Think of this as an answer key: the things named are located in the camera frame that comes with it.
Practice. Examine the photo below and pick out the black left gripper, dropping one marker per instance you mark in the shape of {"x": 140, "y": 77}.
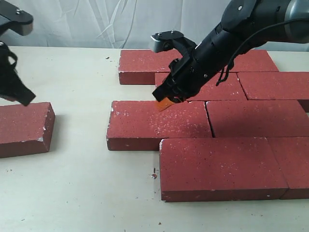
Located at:
{"x": 11, "y": 87}

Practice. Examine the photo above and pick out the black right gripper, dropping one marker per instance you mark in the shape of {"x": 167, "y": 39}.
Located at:
{"x": 188, "y": 74}

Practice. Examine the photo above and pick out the red brick with white scuffs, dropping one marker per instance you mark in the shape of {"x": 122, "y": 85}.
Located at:
{"x": 140, "y": 126}

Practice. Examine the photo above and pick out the right robot arm black grey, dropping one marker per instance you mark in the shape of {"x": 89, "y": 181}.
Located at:
{"x": 245, "y": 24}

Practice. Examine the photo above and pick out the red brick underneath stack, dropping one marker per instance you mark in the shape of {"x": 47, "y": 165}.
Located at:
{"x": 26, "y": 130}

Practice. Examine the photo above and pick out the red brick back row left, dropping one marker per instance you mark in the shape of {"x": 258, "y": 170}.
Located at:
{"x": 138, "y": 67}

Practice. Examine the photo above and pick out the red brick second row right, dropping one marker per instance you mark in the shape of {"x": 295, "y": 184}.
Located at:
{"x": 276, "y": 86}

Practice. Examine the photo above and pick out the red brick back row right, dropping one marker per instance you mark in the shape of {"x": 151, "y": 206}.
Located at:
{"x": 254, "y": 61}

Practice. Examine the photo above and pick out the white wrinkled backdrop cloth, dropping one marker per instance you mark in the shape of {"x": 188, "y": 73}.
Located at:
{"x": 127, "y": 24}

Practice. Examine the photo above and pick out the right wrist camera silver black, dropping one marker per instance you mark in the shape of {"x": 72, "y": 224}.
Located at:
{"x": 169, "y": 40}

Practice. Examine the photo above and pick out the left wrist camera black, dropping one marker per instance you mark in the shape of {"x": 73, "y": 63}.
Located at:
{"x": 15, "y": 19}

